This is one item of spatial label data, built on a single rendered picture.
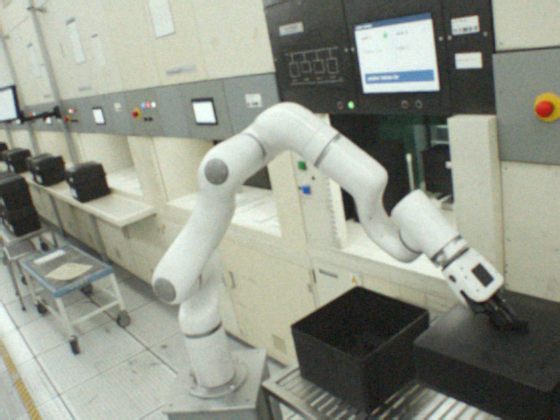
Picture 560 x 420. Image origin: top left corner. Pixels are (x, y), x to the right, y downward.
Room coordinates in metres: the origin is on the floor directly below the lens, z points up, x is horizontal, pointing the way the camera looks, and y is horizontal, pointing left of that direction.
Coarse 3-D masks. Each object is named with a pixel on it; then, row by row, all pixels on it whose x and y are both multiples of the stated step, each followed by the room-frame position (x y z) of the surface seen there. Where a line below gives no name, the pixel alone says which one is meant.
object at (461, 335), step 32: (448, 320) 0.91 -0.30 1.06; (480, 320) 0.88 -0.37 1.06; (544, 320) 0.83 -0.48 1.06; (416, 352) 0.85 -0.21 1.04; (448, 352) 0.80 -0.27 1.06; (480, 352) 0.78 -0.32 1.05; (512, 352) 0.76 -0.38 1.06; (544, 352) 0.74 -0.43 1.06; (448, 384) 0.79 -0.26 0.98; (480, 384) 0.74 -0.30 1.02; (512, 384) 0.69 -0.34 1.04; (544, 384) 0.66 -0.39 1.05; (512, 416) 0.69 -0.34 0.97; (544, 416) 0.64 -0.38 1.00
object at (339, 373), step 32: (352, 288) 1.36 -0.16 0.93; (320, 320) 1.28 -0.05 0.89; (352, 320) 1.35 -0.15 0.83; (384, 320) 1.29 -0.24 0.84; (416, 320) 1.12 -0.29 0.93; (320, 352) 1.12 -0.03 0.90; (352, 352) 1.27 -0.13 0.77; (384, 352) 1.04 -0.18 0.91; (320, 384) 1.14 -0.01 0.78; (352, 384) 1.03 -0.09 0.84; (384, 384) 1.04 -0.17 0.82
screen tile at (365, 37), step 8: (376, 32) 1.54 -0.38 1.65; (360, 40) 1.59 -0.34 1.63; (368, 40) 1.56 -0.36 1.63; (376, 40) 1.54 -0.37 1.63; (384, 40) 1.51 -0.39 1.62; (360, 48) 1.59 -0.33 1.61; (384, 48) 1.52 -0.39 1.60; (368, 56) 1.57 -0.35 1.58; (376, 56) 1.55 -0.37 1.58; (384, 56) 1.52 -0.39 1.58; (392, 56) 1.50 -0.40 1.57; (368, 64) 1.58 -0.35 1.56; (376, 64) 1.55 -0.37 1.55; (384, 64) 1.52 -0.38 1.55; (392, 64) 1.50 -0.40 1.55
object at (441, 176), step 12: (432, 144) 2.12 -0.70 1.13; (444, 144) 2.16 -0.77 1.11; (432, 156) 2.02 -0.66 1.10; (444, 156) 1.97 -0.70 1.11; (432, 168) 2.03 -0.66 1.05; (444, 168) 1.98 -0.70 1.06; (432, 180) 2.03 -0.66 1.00; (444, 180) 1.98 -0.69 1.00; (432, 192) 2.04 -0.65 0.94; (444, 192) 1.99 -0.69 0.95
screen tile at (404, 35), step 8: (424, 24) 1.40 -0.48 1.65; (400, 32) 1.46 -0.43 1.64; (408, 32) 1.44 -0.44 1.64; (416, 32) 1.42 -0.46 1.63; (400, 40) 1.47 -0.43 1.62; (408, 40) 1.44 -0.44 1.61; (416, 40) 1.42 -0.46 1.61; (424, 40) 1.40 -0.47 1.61; (424, 48) 1.40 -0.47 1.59; (400, 56) 1.47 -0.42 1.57; (408, 56) 1.45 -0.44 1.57; (416, 56) 1.43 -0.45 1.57; (424, 56) 1.41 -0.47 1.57; (400, 64) 1.48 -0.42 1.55; (408, 64) 1.45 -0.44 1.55; (416, 64) 1.43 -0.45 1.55; (424, 64) 1.41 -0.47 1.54; (432, 64) 1.39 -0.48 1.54
